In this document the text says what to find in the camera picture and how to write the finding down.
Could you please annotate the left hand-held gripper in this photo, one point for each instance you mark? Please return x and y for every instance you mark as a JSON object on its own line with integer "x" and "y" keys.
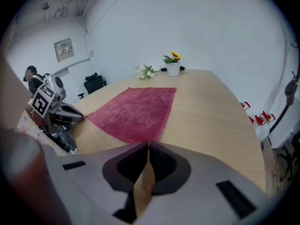
{"x": 42, "y": 103}

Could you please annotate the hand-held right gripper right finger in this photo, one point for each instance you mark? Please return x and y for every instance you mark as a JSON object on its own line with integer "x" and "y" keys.
{"x": 199, "y": 184}

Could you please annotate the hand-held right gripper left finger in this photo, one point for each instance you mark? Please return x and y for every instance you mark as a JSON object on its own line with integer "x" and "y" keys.
{"x": 93, "y": 184}

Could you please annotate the red towel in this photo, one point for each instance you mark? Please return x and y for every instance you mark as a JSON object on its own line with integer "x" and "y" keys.
{"x": 138, "y": 111}

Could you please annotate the person's left forearm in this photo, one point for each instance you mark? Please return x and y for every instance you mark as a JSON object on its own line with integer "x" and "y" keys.
{"x": 38, "y": 120}

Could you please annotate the white flower bunch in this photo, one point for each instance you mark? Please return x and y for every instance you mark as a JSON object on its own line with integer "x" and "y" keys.
{"x": 146, "y": 73}

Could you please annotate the black and white office chair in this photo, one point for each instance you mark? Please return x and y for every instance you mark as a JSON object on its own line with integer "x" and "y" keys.
{"x": 290, "y": 156}

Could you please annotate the black coat rack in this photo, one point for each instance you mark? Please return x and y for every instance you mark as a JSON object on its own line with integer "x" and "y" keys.
{"x": 280, "y": 119}

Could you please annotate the sunflower in white pot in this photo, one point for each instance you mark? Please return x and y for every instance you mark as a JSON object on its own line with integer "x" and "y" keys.
{"x": 173, "y": 69}

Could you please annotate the dark hanging bag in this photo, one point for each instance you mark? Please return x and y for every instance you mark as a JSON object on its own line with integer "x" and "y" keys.
{"x": 290, "y": 90}

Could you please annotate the white wall socket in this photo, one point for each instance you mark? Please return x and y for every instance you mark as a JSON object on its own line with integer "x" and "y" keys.
{"x": 91, "y": 53}

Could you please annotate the grey wall electrical panel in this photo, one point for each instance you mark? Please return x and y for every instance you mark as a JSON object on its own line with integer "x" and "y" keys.
{"x": 64, "y": 50}

